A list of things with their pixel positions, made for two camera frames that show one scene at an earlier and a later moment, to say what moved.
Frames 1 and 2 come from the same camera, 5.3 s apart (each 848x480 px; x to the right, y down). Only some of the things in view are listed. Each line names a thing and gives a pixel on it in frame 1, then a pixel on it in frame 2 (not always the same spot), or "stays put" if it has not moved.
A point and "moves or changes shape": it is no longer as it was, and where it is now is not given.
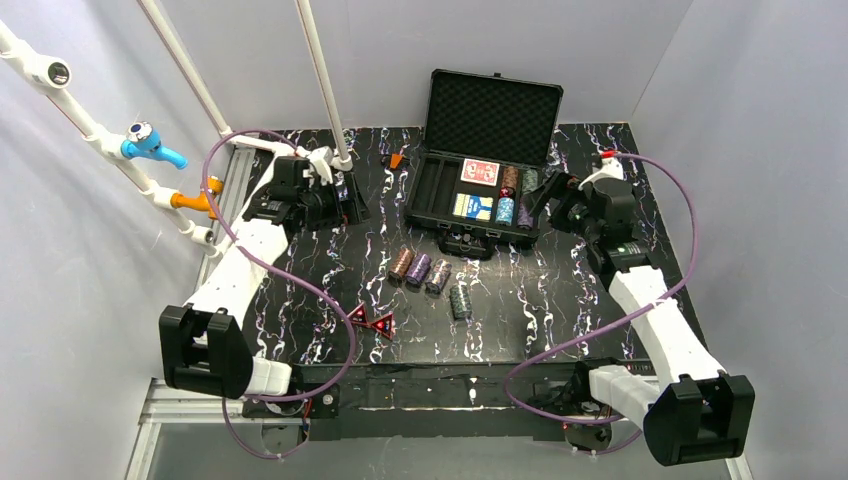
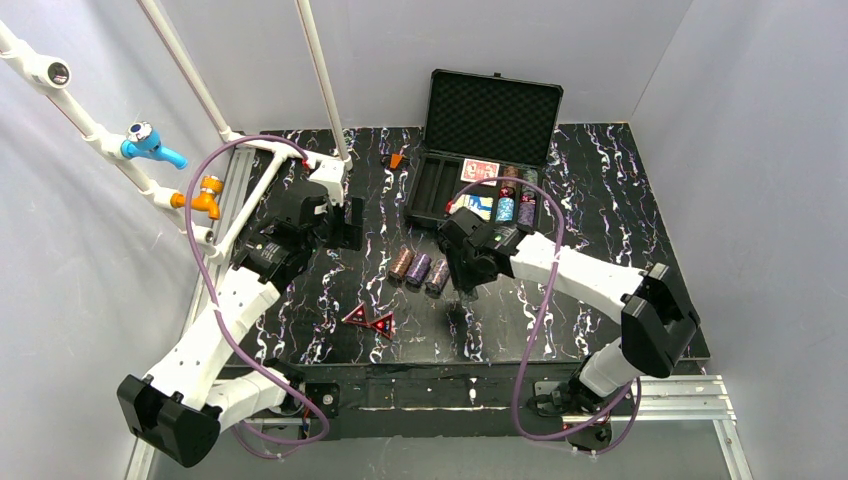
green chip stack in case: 529,180 stays put
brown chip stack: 401,264 stays put
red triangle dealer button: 359,315 stays put
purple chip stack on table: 419,269 stays put
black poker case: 488,138 stays put
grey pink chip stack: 438,277 stays put
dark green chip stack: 461,302 moves or changes shape
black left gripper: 342,201 to 351,223
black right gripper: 556,204 to 460,263
